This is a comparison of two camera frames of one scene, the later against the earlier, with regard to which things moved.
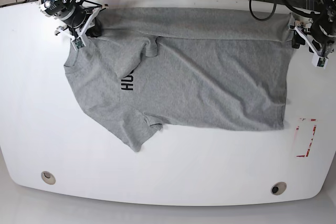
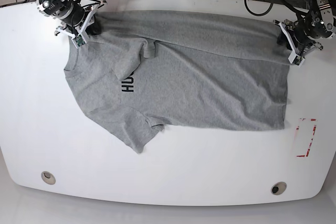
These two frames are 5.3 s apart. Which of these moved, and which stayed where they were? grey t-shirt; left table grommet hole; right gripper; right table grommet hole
Moved: right gripper
Stayed: left table grommet hole; right table grommet hole; grey t-shirt
